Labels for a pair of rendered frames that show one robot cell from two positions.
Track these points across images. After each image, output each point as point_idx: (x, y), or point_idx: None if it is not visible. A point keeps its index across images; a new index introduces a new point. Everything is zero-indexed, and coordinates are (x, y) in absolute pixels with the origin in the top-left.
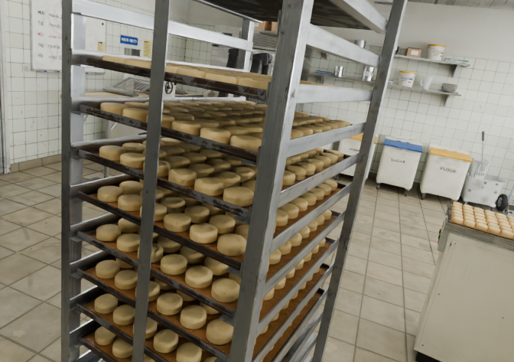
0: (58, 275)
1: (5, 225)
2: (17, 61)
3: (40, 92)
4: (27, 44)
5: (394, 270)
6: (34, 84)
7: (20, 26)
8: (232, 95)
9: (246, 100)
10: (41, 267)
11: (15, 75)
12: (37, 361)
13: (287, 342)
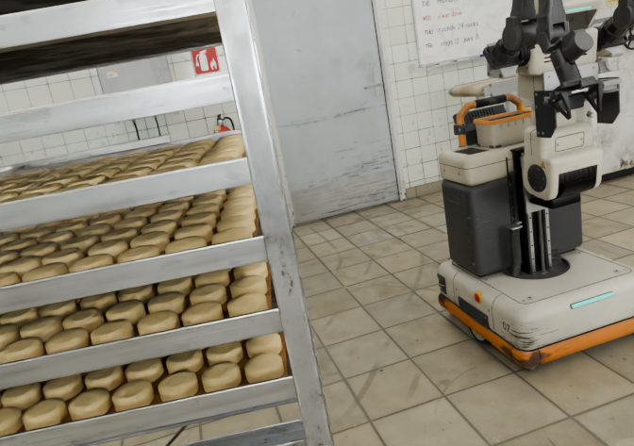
0: (361, 320)
1: (358, 256)
2: (402, 60)
3: (435, 94)
4: (411, 36)
5: None
6: (425, 85)
7: (400, 16)
8: None
9: None
10: (353, 307)
11: (401, 78)
12: (267, 409)
13: (38, 428)
